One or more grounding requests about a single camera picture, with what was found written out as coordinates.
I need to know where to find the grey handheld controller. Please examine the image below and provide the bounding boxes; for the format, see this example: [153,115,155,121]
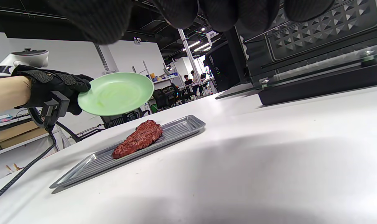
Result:
[0,48,49,77]

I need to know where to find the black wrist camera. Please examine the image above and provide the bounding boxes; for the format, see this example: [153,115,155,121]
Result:
[41,91,70,128]

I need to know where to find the white pillar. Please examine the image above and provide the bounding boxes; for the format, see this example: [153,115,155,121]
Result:
[177,28,201,94]

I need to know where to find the black computer tower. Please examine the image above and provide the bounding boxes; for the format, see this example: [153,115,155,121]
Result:
[204,40,231,92]

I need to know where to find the person's left hand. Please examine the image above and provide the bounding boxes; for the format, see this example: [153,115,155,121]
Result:
[12,65,94,115]

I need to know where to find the person's left forearm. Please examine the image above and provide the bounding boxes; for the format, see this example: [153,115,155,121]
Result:
[0,76,32,117]

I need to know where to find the person's right hand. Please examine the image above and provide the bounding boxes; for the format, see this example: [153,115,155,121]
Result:
[45,0,335,44]

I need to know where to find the metal baking tray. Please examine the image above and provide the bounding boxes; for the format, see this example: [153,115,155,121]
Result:
[49,115,206,189]

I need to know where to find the cardboard box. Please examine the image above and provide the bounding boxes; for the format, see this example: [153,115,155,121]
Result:
[0,120,49,150]

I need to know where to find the black mesh office chair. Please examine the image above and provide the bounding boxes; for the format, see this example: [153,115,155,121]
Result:
[101,107,151,128]

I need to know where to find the green plate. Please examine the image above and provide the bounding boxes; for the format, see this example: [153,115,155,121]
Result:
[77,72,154,116]

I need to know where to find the black cable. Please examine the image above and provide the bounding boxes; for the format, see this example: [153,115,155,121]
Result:
[0,107,81,206]

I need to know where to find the red toaster oven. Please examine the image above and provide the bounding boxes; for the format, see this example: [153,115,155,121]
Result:
[215,0,377,106]

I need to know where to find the brown steak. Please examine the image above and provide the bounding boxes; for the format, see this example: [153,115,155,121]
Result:
[112,120,163,159]

